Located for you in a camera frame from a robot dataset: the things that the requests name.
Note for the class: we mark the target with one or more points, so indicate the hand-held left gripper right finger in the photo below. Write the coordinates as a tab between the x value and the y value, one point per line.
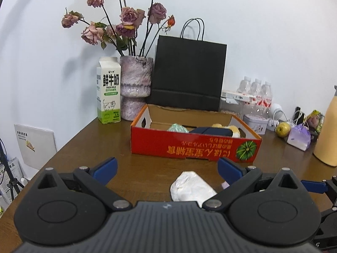
229	170

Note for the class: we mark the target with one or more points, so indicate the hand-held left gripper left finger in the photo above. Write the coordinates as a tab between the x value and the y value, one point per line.
106	170

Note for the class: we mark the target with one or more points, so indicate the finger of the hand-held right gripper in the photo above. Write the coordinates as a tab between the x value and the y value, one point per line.
314	186
330	214

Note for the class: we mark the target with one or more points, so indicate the white yellow plush sheep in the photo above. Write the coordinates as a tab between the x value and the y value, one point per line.
234	130

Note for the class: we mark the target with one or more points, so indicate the dark blue cloth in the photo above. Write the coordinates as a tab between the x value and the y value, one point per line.
210	131

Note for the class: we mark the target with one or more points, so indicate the white tissue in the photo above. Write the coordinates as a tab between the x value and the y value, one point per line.
189	187

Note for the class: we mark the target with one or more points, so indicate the red cardboard box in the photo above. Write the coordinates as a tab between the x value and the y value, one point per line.
184	147

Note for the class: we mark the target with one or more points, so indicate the iridescent plastic bag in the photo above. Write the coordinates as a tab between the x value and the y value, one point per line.
178	128

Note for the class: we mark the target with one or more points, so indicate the purple gift bag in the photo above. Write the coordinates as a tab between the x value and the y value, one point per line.
298	138

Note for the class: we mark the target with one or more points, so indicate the yellow thermos jug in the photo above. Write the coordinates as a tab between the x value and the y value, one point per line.
327	137

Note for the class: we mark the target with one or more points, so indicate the pale printed tin box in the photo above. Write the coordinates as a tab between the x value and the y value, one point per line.
255	123

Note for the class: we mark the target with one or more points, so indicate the clear storage container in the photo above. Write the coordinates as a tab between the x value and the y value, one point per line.
231	108

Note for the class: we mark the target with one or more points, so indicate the green apple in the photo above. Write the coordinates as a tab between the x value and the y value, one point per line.
283	129

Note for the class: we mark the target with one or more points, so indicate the colourful snack packet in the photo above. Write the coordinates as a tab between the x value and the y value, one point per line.
316	118

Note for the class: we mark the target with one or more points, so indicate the black charger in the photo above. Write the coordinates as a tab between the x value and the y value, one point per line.
298	113

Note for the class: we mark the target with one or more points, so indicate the white flat carton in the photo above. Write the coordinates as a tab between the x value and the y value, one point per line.
237	95

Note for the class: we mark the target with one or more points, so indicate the white round device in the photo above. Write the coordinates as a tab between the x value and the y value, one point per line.
275	108

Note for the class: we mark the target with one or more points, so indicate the green white milk carton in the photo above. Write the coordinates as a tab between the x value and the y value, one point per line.
108	92

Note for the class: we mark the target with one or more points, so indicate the clear water bottle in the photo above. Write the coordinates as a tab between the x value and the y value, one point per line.
266	92
244	84
256	87

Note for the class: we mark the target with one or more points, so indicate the purple speckled vase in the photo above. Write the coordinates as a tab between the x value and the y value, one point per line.
135	84

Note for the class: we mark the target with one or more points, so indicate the white food packet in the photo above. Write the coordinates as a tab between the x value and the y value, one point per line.
13	167

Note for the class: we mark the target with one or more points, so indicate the black light stand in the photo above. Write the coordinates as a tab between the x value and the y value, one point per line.
10	184

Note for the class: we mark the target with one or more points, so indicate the black paper bag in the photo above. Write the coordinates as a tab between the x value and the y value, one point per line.
188	71

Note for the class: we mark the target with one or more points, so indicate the dried pink roses bouquet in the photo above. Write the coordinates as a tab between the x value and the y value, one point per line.
129	17

